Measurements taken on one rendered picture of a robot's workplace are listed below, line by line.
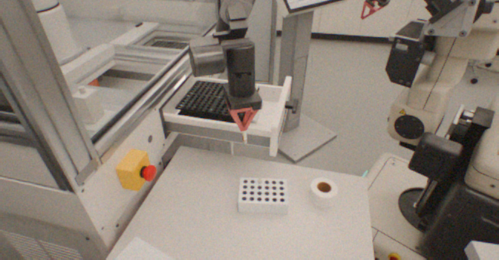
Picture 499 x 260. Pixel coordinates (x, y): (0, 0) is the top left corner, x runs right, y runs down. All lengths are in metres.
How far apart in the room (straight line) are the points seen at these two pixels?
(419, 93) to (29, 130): 1.10
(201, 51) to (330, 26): 3.46
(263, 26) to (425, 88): 1.71
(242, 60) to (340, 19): 3.42
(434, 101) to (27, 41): 1.11
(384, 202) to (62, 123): 1.34
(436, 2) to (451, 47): 0.24
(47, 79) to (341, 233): 0.68
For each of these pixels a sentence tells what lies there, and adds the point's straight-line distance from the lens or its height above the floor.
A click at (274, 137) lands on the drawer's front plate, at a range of 0.78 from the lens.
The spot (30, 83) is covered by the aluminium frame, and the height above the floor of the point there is 1.17.
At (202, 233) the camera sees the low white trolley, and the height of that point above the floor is 0.76.
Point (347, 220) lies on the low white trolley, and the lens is 0.79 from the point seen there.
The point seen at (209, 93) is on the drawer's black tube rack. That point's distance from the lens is 0.95.
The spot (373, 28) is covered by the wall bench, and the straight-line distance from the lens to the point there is 4.04.
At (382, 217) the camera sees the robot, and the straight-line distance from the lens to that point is 1.47.
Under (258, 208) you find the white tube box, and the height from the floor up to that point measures 0.78.
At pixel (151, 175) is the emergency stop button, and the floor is 0.88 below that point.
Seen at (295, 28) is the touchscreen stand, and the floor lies 0.82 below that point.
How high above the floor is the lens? 1.38
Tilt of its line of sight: 37 degrees down
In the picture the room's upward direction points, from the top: straight up
